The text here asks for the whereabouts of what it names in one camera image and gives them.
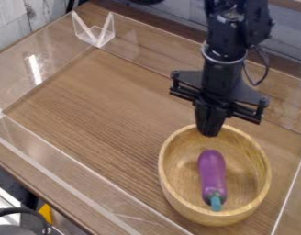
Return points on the clear acrylic corner bracket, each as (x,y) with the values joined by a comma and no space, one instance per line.
(98,36)

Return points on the yellow black device corner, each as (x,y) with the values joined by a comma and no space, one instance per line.
(55,218)

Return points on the purple toy eggplant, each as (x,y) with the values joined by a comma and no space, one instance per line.
(213,170)

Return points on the clear acrylic tray wall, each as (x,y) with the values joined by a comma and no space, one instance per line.
(97,204)

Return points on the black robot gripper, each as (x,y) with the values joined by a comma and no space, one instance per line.
(219,92)

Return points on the brown wooden bowl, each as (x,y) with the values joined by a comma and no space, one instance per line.
(249,174)

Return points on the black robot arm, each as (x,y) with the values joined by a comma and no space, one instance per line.
(239,25)

